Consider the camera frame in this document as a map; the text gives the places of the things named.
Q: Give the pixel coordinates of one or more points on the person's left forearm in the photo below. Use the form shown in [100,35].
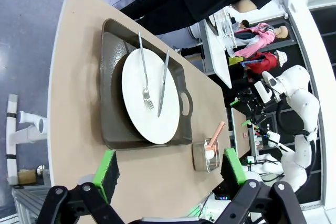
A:
[244,6]

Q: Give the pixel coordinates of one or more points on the white side table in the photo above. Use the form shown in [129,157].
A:
[218,64]

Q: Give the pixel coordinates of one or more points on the silver metal knife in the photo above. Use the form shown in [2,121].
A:
[160,103]

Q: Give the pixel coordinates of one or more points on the background person navy white top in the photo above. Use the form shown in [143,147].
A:
[245,35]

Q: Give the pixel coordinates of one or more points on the round metal knob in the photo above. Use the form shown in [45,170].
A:
[41,170]

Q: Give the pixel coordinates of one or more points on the rectangular stainless steel container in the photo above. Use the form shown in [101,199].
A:
[199,155]

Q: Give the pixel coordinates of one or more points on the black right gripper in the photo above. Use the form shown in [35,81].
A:
[256,110]

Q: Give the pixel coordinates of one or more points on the silver metal fork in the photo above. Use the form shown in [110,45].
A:
[147,94]

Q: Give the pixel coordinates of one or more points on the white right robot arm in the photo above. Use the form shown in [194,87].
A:
[302,103]

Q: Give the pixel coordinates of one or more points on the white PVC pipe assembly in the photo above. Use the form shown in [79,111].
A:
[13,134]

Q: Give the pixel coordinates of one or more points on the black computer box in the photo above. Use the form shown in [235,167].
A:
[218,191]

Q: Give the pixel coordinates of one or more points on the pink jacket mannequin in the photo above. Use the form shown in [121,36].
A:
[258,39]

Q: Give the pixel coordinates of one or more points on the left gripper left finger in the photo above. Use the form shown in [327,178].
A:
[103,171]

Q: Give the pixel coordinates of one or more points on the large white round plate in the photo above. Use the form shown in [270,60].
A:
[136,119]

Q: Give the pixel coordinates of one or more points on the red jacket mannequin white hat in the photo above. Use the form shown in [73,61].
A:
[265,62]

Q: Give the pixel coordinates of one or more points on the small cardboard box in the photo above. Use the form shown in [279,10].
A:
[26,176]

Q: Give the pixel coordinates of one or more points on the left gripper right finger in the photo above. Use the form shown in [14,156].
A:
[233,169]

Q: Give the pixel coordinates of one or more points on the pink lint roller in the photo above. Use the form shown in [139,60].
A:
[216,132]

